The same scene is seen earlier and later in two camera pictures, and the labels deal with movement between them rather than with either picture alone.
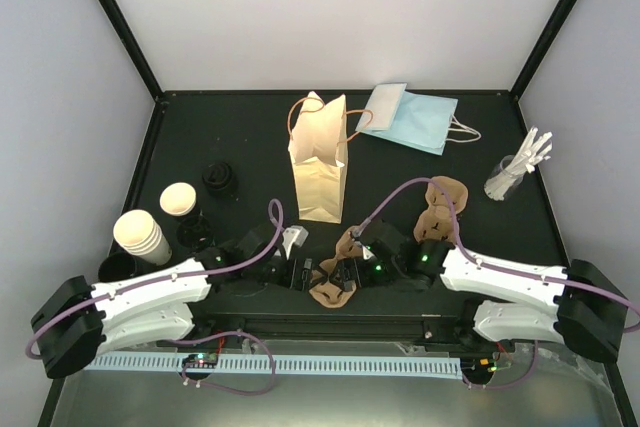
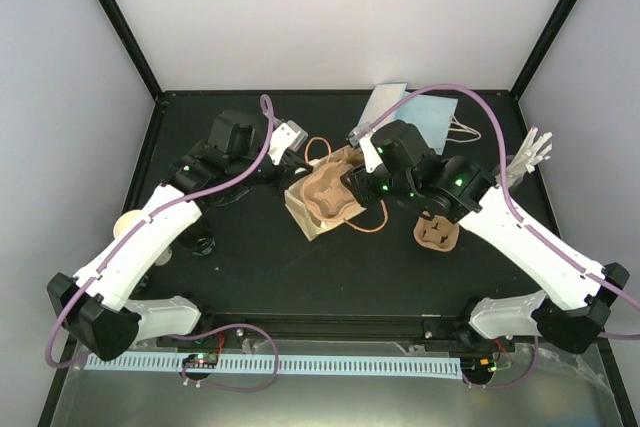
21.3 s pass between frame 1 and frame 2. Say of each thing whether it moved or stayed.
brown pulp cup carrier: moved
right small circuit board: stayed
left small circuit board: stayed
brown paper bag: moved
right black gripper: moved
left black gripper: moved
